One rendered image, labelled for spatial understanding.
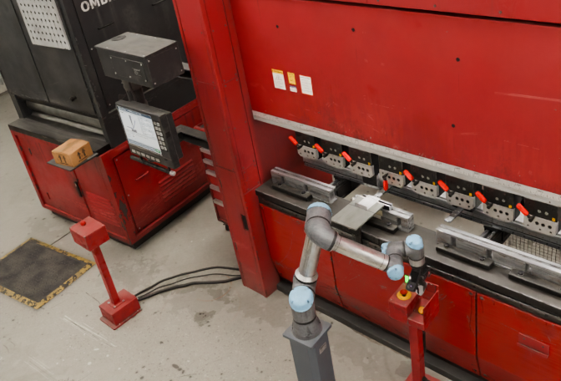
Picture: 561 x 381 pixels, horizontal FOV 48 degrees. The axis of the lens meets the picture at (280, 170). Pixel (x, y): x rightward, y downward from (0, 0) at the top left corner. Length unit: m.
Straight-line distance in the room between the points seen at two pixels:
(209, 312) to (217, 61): 1.85
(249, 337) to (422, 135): 1.94
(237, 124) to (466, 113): 1.51
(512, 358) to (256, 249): 1.78
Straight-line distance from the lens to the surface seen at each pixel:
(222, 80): 3.76
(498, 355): 3.62
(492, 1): 2.71
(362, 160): 3.50
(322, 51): 3.35
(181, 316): 4.69
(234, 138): 3.91
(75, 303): 5.17
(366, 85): 3.25
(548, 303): 3.21
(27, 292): 5.49
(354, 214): 3.56
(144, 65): 3.63
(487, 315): 3.46
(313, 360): 3.27
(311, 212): 2.92
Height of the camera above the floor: 3.06
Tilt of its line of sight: 30 degrees down
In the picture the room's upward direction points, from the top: 11 degrees counter-clockwise
